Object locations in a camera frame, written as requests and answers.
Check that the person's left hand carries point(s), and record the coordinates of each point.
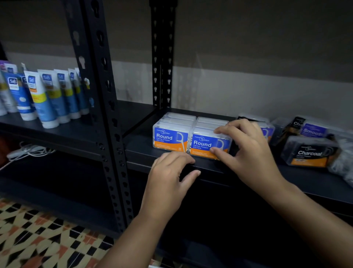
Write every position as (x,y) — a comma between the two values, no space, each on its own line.
(162,190)

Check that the person's right hand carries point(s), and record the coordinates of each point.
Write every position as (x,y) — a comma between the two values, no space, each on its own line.
(253,160)

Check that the group of floss boxes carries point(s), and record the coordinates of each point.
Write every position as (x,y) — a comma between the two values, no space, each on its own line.
(168,138)

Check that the blue label dental floss box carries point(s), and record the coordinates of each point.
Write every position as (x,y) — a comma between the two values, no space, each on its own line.
(202,145)

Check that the dark metal shelf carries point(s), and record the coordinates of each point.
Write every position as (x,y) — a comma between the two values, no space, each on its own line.
(96,82)

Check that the person's left forearm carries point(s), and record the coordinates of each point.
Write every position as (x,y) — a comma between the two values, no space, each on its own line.
(132,243)

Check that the person's right forearm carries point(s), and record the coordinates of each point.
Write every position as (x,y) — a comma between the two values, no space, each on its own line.
(317,226)

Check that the white plastic item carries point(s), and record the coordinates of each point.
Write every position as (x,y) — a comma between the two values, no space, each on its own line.
(24,150)

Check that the row of blue white tubes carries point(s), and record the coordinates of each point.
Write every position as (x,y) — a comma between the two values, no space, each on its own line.
(44,105)

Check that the purple white tube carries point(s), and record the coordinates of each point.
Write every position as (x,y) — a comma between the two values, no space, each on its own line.
(2,66)

